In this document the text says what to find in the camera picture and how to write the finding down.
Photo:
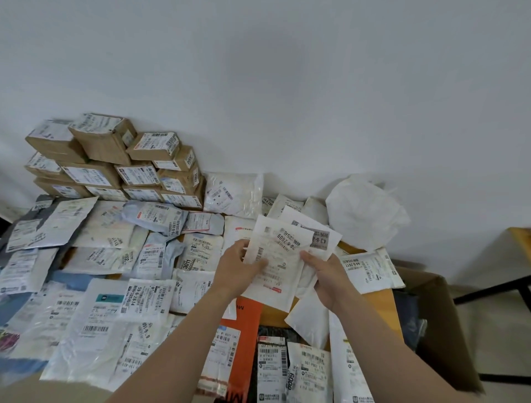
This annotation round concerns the person's right hand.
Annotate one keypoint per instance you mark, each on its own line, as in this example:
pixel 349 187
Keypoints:
pixel 332 286

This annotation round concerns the person's left hand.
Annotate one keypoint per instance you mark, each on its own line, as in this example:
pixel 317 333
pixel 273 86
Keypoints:
pixel 234 272

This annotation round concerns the white mailer red square logo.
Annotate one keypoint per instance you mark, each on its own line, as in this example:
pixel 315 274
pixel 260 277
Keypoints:
pixel 234 232

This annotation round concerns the small white pouch square label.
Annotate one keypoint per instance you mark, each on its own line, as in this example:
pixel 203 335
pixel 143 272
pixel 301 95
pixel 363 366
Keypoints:
pixel 199 253

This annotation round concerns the white bubble packet barcode label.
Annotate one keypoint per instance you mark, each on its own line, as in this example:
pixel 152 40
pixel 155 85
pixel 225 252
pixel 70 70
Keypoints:
pixel 191 290

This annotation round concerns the white bubble packet grey tag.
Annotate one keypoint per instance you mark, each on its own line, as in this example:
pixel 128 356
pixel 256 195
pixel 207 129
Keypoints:
pixel 323 238

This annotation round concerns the white padded packet red strip label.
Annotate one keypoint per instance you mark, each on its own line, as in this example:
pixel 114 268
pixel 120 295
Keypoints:
pixel 282 282

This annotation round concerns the orange mailer envelope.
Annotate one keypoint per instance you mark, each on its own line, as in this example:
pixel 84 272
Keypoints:
pixel 244 324

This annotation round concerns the puffy clear white parcel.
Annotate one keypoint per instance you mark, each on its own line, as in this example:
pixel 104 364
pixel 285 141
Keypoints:
pixel 232 195

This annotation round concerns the large white plastic bag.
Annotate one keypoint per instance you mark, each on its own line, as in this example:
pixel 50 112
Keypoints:
pixel 365 211

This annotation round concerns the glossy white pouch small label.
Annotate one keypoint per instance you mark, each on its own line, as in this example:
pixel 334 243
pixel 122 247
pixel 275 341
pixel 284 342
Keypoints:
pixel 282 205

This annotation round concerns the small white pouch tagged corner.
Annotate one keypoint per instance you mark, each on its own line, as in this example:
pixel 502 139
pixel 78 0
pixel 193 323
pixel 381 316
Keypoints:
pixel 309 373

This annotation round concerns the white pouch bold black print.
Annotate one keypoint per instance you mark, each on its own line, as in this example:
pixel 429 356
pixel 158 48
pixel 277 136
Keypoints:
pixel 145 299

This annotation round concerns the light blue-grey soft parcel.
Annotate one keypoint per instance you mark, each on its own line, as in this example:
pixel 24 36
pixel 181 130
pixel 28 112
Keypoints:
pixel 153 216

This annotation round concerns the black bubble mailer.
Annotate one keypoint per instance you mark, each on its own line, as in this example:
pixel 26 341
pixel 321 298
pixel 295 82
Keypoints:
pixel 269 369

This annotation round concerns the cream mailer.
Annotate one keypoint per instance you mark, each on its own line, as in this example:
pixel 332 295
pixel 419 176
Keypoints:
pixel 103 226

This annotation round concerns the tall brown box double label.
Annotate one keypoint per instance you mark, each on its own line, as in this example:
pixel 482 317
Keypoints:
pixel 105 193

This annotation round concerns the brown box white barcode label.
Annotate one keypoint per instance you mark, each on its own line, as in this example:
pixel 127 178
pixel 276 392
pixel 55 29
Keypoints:
pixel 151 145

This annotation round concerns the grey poly mailer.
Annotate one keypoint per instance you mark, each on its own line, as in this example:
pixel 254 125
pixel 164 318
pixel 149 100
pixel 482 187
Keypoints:
pixel 70 249

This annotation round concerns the white pouch yellow framed label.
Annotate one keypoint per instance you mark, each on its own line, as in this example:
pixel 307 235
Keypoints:
pixel 62 220

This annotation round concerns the stack of cardboard boxes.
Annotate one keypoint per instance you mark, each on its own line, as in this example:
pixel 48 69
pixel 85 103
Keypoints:
pixel 99 137

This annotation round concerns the INS BAHA cardboard box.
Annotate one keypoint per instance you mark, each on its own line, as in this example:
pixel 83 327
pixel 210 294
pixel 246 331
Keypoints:
pixel 54 189

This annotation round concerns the white pouch wide barcode label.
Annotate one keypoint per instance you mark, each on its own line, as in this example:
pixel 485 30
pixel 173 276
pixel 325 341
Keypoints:
pixel 25 270

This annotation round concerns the brown box large label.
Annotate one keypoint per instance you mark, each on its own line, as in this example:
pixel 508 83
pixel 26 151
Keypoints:
pixel 41 164

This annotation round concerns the blue plastic mailer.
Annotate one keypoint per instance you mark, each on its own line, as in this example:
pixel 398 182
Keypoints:
pixel 20 367

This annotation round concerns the person's right forearm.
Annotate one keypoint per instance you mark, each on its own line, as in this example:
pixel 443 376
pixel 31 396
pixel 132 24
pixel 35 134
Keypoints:
pixel 394 357

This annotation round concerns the person's left forearm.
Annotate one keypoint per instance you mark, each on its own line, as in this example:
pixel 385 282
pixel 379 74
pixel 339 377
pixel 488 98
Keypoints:
pixel 174 353

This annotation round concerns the dark blue plastic bag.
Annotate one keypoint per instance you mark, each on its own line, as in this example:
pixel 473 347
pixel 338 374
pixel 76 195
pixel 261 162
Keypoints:
pixel 408 319

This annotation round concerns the wooden table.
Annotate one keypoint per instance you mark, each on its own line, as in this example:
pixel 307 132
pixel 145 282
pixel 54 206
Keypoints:
pixel 381 299

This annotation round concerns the brown cardboard box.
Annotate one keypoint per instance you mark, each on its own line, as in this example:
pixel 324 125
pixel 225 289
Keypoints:
pixel 448 332

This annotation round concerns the wooden desk with black legs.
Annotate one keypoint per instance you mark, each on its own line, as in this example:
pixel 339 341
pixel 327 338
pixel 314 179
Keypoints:
pixel 520 236

